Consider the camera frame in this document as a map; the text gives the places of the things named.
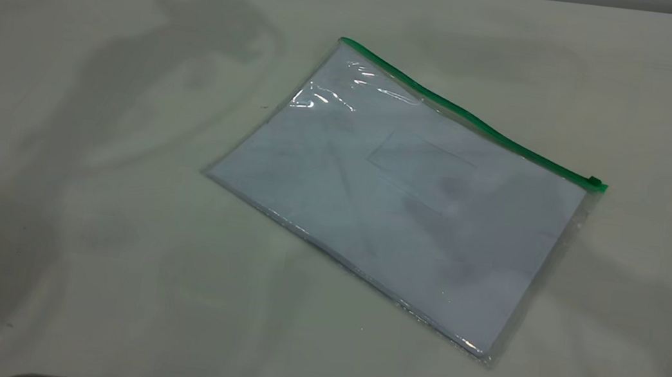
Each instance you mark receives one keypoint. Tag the clear plastic zipper bag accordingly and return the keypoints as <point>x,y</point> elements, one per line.
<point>411,211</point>

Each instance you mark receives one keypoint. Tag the green zipper slider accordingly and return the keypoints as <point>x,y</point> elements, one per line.
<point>594,182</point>

